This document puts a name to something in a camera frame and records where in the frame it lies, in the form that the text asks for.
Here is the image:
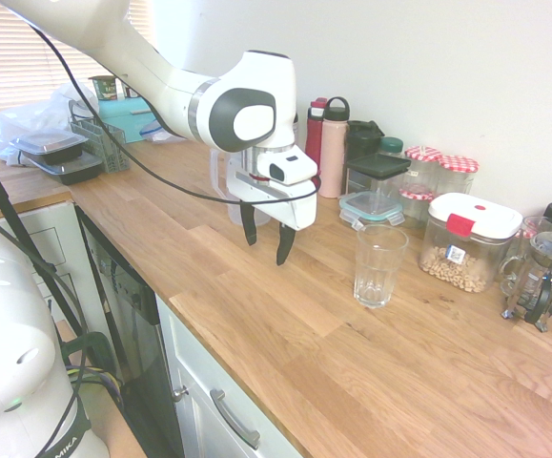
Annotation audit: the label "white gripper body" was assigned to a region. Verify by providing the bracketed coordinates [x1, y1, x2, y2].
[225, 158, 318, 232]

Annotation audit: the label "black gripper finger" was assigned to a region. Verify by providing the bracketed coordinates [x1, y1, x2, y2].
[275, 223, 297, 266]
[238, 201, 258, 247]

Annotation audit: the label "red water bottle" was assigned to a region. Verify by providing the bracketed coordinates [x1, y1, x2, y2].
[304, 96, 330, 172]

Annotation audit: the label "pink bottle with black cap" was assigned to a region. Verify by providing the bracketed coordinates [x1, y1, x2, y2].
[317, 95, 353, 199]

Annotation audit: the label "glass container with teal lid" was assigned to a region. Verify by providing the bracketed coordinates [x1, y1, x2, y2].
[337, 190, 406, 230]

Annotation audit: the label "clear drinking glass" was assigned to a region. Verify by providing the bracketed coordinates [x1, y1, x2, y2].
[353, 224, 410, 309]

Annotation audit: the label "clear container with black lid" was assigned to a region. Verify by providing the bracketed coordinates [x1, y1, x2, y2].
[343, 153, 413, 198]

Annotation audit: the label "black shaker bottle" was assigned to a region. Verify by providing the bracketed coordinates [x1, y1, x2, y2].
[346, 119, 385, 164]

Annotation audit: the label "clear zip bag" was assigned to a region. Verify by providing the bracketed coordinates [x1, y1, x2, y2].
[138, 119, 188, 145]

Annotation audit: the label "jar with green lid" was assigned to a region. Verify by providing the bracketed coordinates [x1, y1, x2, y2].
[378, 136, 406, 159]

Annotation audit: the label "jar with red checkered lid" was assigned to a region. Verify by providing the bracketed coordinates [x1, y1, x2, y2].
[404, 144, 444, 193]
[438, 154, 481, 198]
[398, 186, 437, 230]

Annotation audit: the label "black dishwasher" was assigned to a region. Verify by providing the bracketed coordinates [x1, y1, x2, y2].
[73, 204, 187, 458]

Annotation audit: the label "white kitchen cabinet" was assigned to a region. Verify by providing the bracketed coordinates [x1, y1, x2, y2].
[154, 294, 306, 458]

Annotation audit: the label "teal box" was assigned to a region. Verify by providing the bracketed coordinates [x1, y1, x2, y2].
[97, 95, 163, 145]

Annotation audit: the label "green cutlery basket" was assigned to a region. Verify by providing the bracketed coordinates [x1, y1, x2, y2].
[68, 115, 133, 175]

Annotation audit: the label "cereal container with white lid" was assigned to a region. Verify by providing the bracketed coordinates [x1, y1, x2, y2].
[418, 192, 525, 295]

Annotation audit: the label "black takeout container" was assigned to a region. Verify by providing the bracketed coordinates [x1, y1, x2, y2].
[26, 152, 106, 187]
[9, 131, 90, 167]

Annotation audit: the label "white side cabinet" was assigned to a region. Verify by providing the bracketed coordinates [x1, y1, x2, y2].
[0, 199, 120, 383]

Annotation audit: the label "green paper cup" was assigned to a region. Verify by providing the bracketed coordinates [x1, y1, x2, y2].
[87, 73, 120, 103]

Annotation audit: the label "white plastic bag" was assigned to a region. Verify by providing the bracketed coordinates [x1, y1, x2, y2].
[0, 81, 102, 168]

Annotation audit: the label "clear glass mug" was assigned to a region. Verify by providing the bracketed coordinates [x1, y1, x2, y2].
[498, 215, 551, 292]

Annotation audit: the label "glass French press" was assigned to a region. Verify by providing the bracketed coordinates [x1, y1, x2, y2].
[500, 222, 552, 333]

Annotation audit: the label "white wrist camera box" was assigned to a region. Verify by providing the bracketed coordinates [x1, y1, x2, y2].
[268, 151, 318, 185]

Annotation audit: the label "metal drawer handle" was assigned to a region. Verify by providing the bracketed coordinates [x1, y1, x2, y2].
[208, 387, 262, 450]

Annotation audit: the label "bundled coloured cables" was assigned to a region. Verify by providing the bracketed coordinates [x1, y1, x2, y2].
[65, 328, 130, 412]

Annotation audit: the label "black base cable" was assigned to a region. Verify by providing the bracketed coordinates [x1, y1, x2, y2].
[0, 189, 93, 458]

